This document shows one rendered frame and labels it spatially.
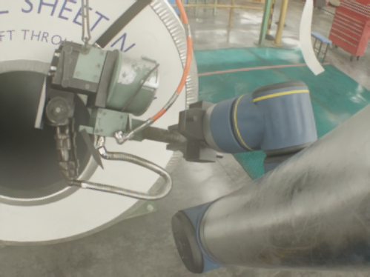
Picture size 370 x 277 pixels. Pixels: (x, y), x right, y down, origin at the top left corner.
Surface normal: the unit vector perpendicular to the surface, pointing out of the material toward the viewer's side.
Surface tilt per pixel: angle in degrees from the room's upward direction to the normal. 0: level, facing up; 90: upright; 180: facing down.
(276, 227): 88
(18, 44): 90
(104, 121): 58
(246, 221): 83
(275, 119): 69
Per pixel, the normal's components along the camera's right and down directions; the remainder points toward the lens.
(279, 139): -0.64, 0.11
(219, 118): -0.81, -0.11
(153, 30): 0.43, 0.61
